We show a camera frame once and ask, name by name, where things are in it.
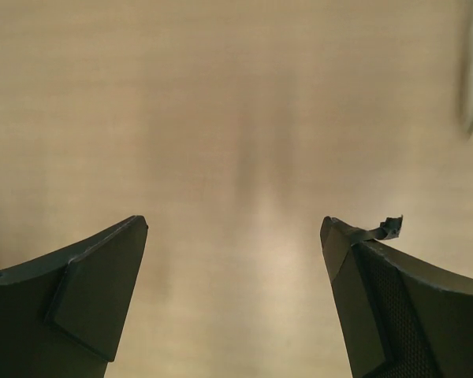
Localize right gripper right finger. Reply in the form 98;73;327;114
320;217;473;377

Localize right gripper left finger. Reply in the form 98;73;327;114
0;216;148;377

